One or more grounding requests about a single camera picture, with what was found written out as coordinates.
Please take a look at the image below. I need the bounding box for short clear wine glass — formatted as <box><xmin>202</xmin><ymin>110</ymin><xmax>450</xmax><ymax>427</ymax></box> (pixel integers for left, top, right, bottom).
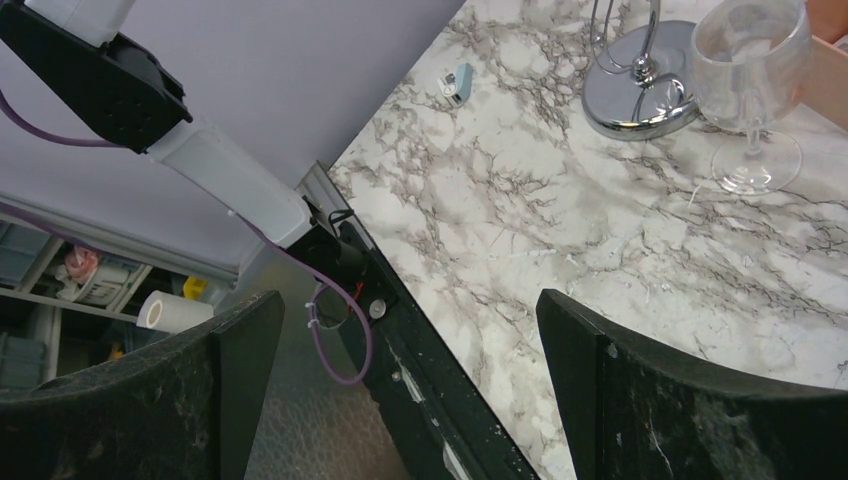
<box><xmin>691</xmin><ymin>1</ymin><xmax>813</xmax><ymax>196</ymax></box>

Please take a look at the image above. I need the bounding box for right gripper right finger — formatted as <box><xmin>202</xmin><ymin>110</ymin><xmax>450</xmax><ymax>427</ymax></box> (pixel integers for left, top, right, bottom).
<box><xmin>536</xmin><ymin>289</ymin><xmax>847</xmax><ymax>479</ymax></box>

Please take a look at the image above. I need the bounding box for chrome wine glass rack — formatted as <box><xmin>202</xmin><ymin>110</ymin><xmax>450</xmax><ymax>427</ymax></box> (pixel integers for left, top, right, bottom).
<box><xmin>581</xmin><ymin>1</ymin><xmax>700</xmax><ymax>142</ymax></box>

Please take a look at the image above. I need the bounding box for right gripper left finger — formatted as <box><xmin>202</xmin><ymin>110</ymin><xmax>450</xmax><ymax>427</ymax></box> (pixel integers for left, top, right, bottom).
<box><xmin>1</xmin><ymin>291</ymin><xmax>285</xmax><ymax>479</ymax></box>

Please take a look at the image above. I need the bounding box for small blue white clip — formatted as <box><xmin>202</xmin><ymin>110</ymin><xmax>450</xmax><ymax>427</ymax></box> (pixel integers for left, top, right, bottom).
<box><xmin>437</xmin><ymin>63</ymin><xmax>474</xmax><ymax>108</ymax></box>

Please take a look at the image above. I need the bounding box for white paper roll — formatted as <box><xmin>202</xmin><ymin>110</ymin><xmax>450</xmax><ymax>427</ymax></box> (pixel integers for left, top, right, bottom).
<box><xmin>136</xmin><ymin>291</ymin><xmax>214</xmax><ymax>334</ymax></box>

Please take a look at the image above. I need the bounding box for peach desk organizer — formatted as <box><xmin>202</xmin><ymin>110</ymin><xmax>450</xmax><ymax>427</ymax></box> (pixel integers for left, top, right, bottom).
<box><xmin>803</xmin><ymin>0</ymin><xmax>847</xmax><ymax>131</ymax></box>

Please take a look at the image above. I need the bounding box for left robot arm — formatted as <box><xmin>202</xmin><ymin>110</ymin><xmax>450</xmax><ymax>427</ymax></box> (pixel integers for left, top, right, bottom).
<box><xmin>1</xmin><ymin>1</ymin><xmax>368</xmax><ymax>287</ymax></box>

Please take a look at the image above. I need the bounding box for background storage shelf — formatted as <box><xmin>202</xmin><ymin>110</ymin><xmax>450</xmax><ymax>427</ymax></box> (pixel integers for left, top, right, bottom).
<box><xmin>1</xmin><ymin>216</ymin><xmax>212</xmax><ymax>390</ymax></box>

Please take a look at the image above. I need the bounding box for black base frame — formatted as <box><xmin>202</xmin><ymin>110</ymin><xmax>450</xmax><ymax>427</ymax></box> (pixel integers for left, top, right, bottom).
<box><xmin>309</xmin><ymin>209</ymin><xmax>537</xmax><ymax>479</ymax></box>

